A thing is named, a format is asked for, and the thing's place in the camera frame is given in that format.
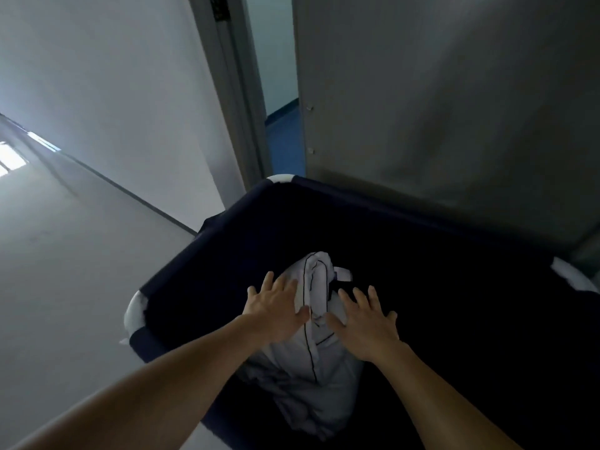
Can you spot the person's right forearm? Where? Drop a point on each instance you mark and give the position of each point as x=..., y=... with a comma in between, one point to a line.
x=440, y=403

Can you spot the grey door frame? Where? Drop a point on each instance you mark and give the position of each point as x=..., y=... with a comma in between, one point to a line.
x=234, y=88

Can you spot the person's left forearm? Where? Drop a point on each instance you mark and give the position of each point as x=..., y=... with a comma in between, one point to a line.
x=140, y=398

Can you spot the grey door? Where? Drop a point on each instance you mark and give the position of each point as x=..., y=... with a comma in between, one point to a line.
x=445, y=88

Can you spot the person's right hand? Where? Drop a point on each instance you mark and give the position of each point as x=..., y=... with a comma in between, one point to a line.
x=368, y=332

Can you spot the white pillowcase black piping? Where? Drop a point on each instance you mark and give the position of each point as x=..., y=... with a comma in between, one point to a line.
x=318, y=393

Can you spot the person's left hand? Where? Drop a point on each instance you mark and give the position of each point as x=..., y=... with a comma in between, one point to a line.
x=274, y=314

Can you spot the navy laundry hamper white frame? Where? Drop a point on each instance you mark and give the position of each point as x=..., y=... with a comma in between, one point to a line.
x=445, y=299

